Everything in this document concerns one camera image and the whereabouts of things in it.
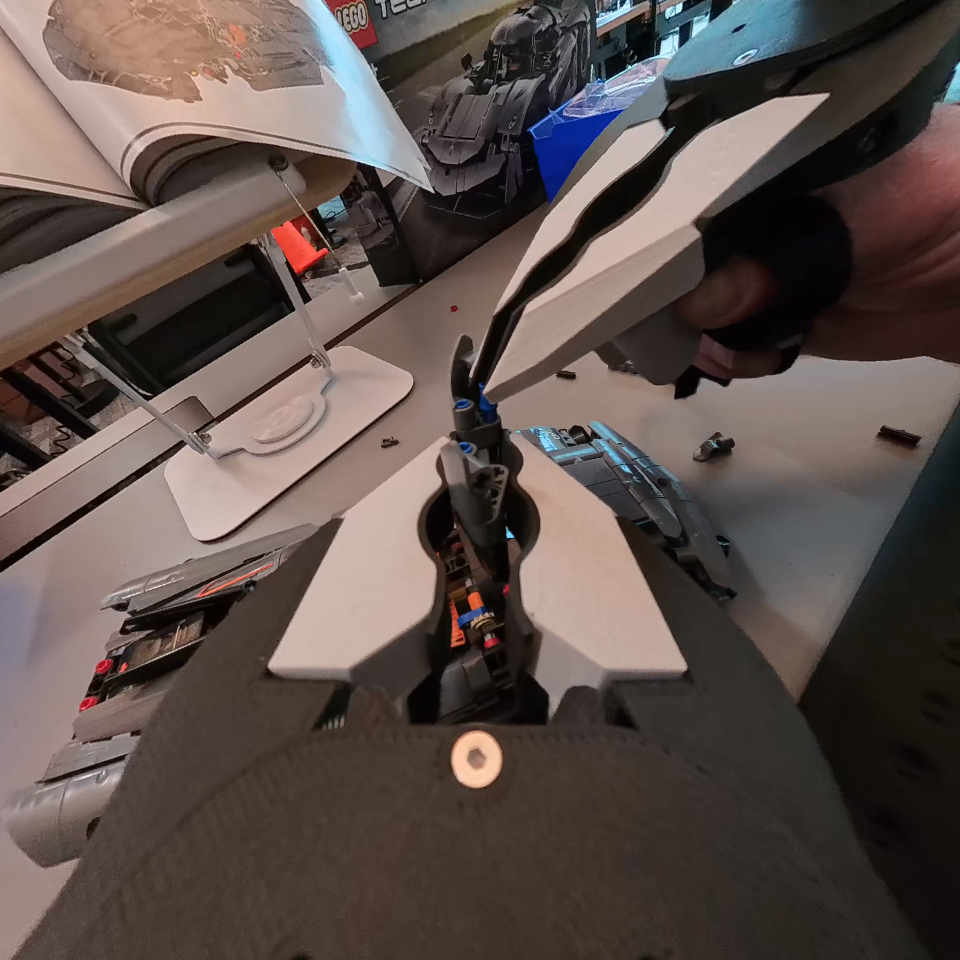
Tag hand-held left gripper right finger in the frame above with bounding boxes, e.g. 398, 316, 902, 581
512, 433, 690, 721

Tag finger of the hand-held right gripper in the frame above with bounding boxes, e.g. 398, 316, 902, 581
474, 120, 676, 380
483, 91, 832, 404

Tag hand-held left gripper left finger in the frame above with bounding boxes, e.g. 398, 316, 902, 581
267, 436, 455, 723

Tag grey lego car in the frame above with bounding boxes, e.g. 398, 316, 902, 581
0, 420, 740, 871

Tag grey lego liftarm assembly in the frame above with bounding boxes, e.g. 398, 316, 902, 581
438, 438, 526, 586

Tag dark grey lego fender piece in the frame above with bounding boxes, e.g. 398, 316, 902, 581
450, 335, 502, 436

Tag lego set box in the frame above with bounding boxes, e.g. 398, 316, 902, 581
322, 0, 669, 286

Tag scattered black lego pins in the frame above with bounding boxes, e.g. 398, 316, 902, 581
381, 366, 924, 451

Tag blue storage bin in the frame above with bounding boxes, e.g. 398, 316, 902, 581
528, 56, 669, 204

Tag clear plastic bag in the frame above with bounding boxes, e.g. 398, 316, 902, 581
562, 56, 669, 121

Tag white book stand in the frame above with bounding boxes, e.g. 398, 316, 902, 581
0, 153, 415, 543

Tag orange traffic cone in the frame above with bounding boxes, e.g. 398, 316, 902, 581
270, 217, 331, 279

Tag black perforated chair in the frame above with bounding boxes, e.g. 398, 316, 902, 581
798, 420, 960, 960

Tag open instruction booklet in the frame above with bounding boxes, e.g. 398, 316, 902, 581
0, 0, 436, 226

